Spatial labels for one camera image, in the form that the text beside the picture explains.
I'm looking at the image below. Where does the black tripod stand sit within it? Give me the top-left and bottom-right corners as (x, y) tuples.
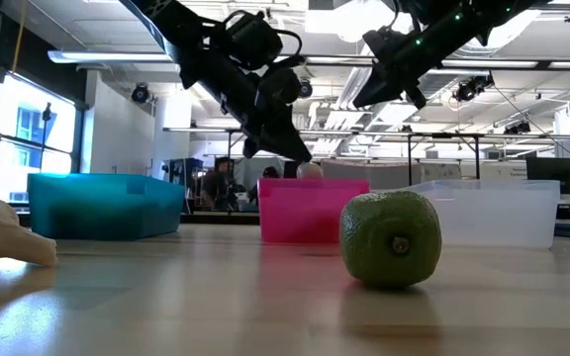
(40, 102), (53, 172)

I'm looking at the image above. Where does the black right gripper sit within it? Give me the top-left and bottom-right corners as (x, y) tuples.
(352, 29), (459, 110)

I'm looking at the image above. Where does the blue plastic basket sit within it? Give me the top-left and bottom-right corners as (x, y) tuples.
(27, 172), (186, 241)

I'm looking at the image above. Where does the long ceiling light strip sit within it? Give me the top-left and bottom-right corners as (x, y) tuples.
(47, 49), (175, 64)

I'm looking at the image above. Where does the clear plastic basket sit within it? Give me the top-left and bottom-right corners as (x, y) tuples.
(373, 179), (562, 248)

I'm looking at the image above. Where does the green lime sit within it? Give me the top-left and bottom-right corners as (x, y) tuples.
(338, 190), (443, 290)

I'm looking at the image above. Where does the red plastic basket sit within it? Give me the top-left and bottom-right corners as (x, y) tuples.
(257, 178), (371, 244)

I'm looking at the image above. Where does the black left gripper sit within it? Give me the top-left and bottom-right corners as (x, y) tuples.
(200, 48), (314, 163)

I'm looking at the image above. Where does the black aluminium table frame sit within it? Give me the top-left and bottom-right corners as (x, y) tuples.
(179, 211), (261, 226)

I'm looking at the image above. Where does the black metal rack frame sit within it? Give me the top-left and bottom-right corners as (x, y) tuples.
(406, 132), (484, 187)

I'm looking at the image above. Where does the yellow cable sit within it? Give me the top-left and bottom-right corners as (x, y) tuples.
(11, 0), (28, 74)

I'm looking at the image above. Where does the black computer monitor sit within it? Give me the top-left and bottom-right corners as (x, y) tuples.
(525, 156), (570, 196)

